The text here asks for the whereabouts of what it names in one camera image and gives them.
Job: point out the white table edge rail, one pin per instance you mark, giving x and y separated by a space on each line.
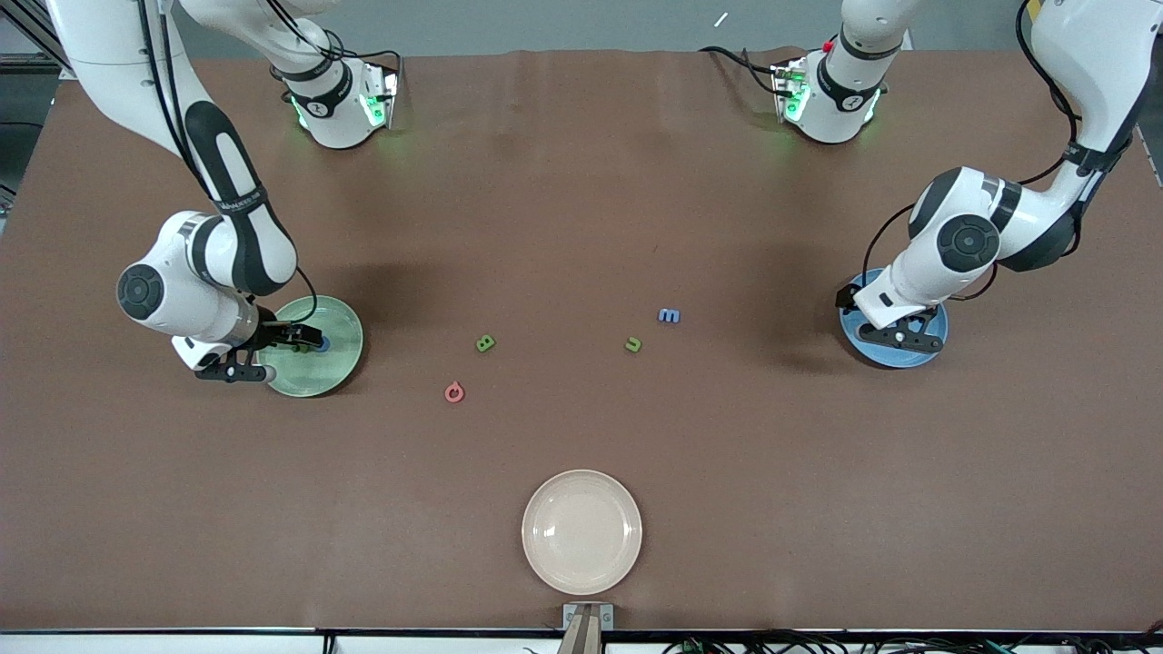
136 645

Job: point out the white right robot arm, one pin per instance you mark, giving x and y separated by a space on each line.
173 313

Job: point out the beige camera post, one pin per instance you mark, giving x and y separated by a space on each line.
581 636

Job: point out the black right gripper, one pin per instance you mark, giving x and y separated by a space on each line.
270 331

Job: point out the pink letter Q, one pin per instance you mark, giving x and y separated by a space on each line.
448 392

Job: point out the brown table mat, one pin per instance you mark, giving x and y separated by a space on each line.
182 500

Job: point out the light green plate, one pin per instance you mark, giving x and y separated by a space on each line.
318 381

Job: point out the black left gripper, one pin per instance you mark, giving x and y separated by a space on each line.
844 296

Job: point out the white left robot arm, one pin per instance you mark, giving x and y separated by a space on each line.
918 272

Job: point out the blue plate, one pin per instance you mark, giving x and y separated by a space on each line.
895 361

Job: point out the green letter B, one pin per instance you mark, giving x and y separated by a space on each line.
485 343

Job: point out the grey metal bracket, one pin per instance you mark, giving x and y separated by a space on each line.
571 618

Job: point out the beige plate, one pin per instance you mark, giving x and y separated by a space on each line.
581 536

